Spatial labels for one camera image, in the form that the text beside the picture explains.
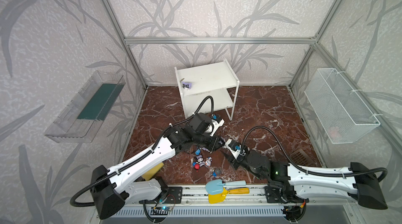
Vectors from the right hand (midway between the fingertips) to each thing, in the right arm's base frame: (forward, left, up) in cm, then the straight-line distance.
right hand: (225, 141), depth 72 cm
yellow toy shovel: (-21, +4, -17) cm, 27 cm away
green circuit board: (-24, +28, -18) cm, 41 cm away
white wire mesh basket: (+2, -46, +16) cm, 49 cm away
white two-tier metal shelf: (+25, +3, +15) cm, 29 cm away
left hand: (0, +1, +3) cm, 3 cm away
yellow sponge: (-10, +37, -16) cm, 41 cm away
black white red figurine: (-5, +13, -17) cm, 21 cm away
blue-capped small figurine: (+1, +14, -17) cm, 22 cm away
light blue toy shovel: (-16, +4, -17) cm, 23 cm away
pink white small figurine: (-5, +8, -16) cm, 19 cm away
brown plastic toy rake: (-2, -43, -18) cm, 47 cm away
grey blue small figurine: (-9, +3, -16) cm, 18 cm away
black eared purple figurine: (+19, +17, +18) cm, 31 cm away
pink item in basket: (+2, -51, +1) cm, 52 cm away
